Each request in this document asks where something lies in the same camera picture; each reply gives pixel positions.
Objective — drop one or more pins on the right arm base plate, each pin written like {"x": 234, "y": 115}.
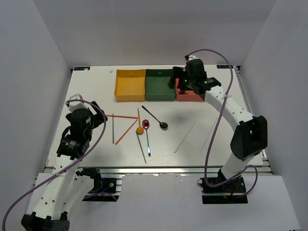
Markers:
{"x": 229, "y": 193}

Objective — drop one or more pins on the blue corner label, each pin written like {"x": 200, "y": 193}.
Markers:
{"x": 222, "y": 66}
{"x": 82, "y": 68}

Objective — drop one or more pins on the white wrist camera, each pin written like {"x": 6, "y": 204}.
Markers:
{"x": 72, "y": 106}
{"x": 192, "y": 57}

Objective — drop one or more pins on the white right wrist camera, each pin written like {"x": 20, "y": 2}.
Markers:
{"x": 192, "y": 57}

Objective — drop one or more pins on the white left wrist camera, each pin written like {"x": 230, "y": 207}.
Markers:
{"x": 72, "y": 106}

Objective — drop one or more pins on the red container box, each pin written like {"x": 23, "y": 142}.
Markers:
{"x": 191, "y": 97}

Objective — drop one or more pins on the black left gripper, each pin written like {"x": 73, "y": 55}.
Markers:
{"x": 98, "y": 117}

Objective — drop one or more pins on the black spoon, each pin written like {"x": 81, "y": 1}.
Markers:
{"x": 163, "y": 125}

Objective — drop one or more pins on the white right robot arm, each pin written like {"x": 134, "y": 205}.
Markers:
{"x": 250, "y": 132}

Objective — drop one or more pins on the green chopstick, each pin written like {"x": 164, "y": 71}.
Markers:
{"x": 113, "y": 132}
{"x": 141, "y": 147}

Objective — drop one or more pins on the clear chopstick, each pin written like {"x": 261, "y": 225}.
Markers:
{"x": 185, "y": 136}
{"x": 208, "y": 135}

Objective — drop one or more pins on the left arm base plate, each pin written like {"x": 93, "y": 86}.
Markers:
{"x": 103, "y": 189}

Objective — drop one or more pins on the left blue corner label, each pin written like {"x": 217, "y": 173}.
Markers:
{"x": 82, "y": 68}

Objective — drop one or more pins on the aluminium table frame rail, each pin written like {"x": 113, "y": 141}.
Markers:
{"x": 162, "y": 170}

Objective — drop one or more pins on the green container box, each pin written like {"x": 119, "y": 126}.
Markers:
{"x": 156, "y": 85}

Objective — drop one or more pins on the orange chopstick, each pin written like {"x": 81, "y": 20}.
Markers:
{"x": 125, "y": 132}
{"x": 122, "y": 116}

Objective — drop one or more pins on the iridescent pink spoon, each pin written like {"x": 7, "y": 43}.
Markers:
{"x": 146, "y": 125}

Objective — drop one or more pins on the yellow container box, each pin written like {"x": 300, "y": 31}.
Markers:
{"x": 130, "y": 85}

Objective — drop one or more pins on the right blue corner label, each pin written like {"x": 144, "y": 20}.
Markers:
{"x": 222, "y": 66}

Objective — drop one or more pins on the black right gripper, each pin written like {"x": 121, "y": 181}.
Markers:
{"x": 177, "y": 72}

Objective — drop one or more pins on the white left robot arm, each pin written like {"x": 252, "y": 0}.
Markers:
{"x": 69, "y": 183}

